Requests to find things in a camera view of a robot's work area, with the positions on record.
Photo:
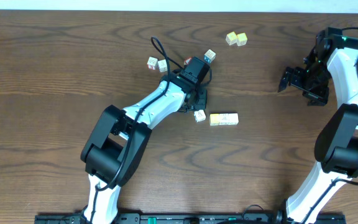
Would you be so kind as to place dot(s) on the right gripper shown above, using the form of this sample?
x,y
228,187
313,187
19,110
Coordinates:
x,y
296,74

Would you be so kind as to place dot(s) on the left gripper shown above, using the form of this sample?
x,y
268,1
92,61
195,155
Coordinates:
x,y
201,100

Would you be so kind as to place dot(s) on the wooden A block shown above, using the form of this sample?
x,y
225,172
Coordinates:
x,y
199,116

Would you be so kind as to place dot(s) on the yellow top block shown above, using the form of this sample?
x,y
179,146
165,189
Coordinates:
x,y
214,119

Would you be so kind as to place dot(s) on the yellow block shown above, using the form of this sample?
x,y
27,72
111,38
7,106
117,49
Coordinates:
x,y
241,39
231,38
214,119

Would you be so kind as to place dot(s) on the wooden block with figure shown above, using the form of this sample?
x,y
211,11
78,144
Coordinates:
x,y
224,119

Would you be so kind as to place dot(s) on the wooden block with M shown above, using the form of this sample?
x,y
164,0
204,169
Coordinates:
x,y
233,119

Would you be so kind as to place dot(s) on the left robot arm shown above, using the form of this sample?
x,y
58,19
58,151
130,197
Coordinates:
x,y
117,143

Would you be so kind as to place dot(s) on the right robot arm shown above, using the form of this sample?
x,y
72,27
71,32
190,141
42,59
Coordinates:
x,y
334,58

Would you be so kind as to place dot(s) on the red A letter block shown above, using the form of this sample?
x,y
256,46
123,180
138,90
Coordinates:
x,y
187,60

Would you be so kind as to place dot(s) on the blue sided letter block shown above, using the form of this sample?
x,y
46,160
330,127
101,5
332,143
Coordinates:
x,y
209,56

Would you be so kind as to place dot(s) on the plain wooden block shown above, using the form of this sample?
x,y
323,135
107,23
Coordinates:
x,y
162,66

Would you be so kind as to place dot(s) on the red sided block far left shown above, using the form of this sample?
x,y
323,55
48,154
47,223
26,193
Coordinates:
x,y
152,63

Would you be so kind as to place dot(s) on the yellow block far left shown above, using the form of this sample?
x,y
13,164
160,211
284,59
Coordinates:
x,y
231,38

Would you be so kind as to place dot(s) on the yellow block far right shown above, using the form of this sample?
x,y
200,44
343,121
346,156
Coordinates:
x,y
241,39

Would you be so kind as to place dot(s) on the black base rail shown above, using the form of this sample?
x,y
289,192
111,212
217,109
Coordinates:
x,y
130,218

